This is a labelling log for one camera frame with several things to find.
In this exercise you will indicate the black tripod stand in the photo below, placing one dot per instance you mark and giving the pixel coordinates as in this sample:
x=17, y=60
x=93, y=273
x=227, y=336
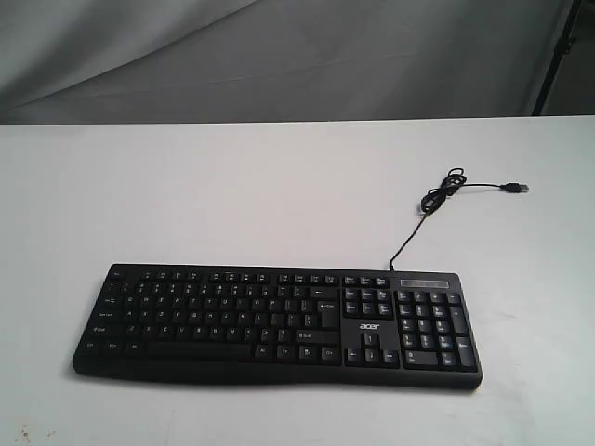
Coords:
x=563, y=46

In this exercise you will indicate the black acer keyboard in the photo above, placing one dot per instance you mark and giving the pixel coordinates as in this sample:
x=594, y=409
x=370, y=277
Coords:
x=229, y=325

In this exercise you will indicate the grey backdrop cloth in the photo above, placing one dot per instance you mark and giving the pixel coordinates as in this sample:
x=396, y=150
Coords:
x=154, y=62

